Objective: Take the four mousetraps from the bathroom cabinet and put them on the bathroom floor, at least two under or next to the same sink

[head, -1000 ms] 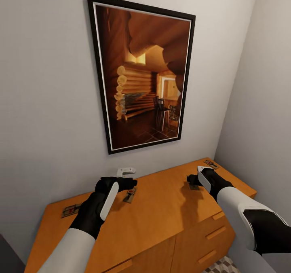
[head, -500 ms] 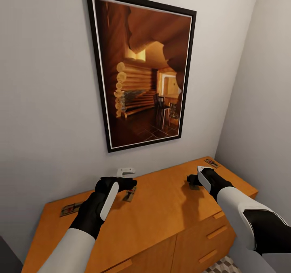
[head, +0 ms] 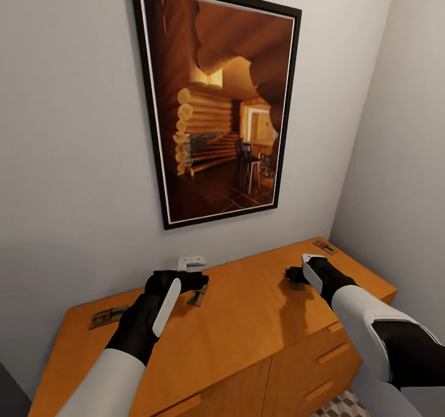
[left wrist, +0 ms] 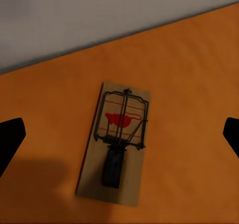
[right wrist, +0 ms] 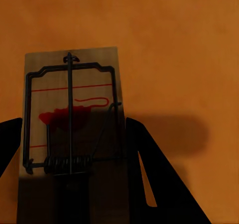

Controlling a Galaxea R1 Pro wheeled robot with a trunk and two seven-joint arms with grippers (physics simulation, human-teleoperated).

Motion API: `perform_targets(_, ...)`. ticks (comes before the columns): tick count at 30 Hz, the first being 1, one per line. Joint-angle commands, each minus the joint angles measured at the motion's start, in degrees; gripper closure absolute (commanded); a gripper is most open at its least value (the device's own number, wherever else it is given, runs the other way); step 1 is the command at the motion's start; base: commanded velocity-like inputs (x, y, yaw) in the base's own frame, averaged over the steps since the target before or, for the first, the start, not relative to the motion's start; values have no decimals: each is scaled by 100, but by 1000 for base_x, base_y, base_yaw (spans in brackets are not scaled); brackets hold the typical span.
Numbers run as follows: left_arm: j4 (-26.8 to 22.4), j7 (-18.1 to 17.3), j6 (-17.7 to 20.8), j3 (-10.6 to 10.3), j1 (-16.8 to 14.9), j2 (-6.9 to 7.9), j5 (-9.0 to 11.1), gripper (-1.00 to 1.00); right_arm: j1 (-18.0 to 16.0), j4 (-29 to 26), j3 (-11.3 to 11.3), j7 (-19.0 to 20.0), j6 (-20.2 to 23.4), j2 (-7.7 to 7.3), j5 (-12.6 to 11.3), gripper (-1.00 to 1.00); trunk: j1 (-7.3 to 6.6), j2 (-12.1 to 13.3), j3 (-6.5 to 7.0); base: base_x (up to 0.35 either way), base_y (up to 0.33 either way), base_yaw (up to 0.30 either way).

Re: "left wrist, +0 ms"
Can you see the cabinet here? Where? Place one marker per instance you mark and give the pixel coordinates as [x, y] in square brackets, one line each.
[190, 173]

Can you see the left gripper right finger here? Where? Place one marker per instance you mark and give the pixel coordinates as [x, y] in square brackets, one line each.
[231, 133]

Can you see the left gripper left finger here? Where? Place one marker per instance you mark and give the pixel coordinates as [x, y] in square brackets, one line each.
[12, 133]

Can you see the mousetrap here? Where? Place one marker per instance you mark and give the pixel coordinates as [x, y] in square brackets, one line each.
[113, 166]

